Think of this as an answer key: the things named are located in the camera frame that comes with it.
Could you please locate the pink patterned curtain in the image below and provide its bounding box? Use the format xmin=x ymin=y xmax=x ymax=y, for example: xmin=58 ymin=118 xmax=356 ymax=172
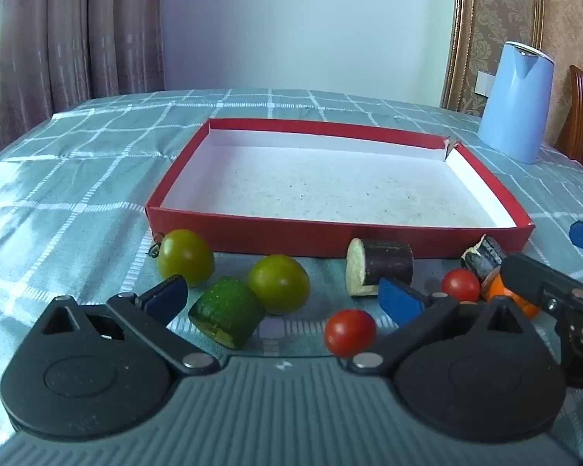
xmin=0 ymin=0 xmax=165 ymax=156

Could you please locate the large purple eggplant piece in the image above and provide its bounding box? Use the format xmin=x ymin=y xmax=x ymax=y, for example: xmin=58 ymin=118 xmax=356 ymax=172
xmin=346 ymin=238 xmax=415 ymax=298

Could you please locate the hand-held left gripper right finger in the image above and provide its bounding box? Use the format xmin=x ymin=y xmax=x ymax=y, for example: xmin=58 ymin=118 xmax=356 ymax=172
xmin=347 ymin=278 xmax=528 ymax=377

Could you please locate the green tomato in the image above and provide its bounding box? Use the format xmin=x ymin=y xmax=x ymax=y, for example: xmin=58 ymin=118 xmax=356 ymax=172
xmin=247 ymin=254 xmax=311 ymax=316
xmin=148 ymin=229 xmax=215 ymax=288

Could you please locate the green cucumber piece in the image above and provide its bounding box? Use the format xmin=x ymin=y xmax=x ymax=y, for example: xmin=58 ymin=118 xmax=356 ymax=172
xmin=189 ymin=276 xmax=267 ymax=350

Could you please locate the small purple eggplant piece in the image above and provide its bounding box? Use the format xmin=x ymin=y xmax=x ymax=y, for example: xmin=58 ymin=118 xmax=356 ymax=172
xmin=461 ymin=234 xmax=507 ymax=273

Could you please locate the red cherry tomato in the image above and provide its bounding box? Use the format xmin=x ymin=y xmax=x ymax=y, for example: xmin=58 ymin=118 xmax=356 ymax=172
xmin=440 ymin=268 xmax=481 ymax=303
xmin=324 ymin=309 xmax=377 ymax=357

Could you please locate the gold patterned wall frame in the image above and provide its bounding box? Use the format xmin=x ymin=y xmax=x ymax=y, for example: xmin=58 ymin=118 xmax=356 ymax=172
xmin=440 ymin=0 xmax=545 ymax=117

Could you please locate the orange tangerine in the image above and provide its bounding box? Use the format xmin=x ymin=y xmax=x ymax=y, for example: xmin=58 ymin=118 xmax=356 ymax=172
xmin=481 ymin=273 xmax=540 ymax=320

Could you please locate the red cardboard tray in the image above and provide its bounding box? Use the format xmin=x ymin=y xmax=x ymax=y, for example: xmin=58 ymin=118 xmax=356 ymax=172
xmin=145 ymin=117 xmax=536 ymax=259

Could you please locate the teal checked cloth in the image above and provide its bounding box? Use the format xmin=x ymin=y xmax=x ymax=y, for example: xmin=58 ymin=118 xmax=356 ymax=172
xmin=0 ymin=88 xmax=583 ymax=447

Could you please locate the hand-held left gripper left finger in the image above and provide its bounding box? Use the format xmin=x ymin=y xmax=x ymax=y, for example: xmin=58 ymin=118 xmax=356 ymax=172
xmin=34 ymin=275 xmax=220 ymax=376

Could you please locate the light blue kettle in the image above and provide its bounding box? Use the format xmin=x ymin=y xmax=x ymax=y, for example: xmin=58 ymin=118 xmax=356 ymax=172
xmin=477 ymin=41 xmax=555 ymax=165

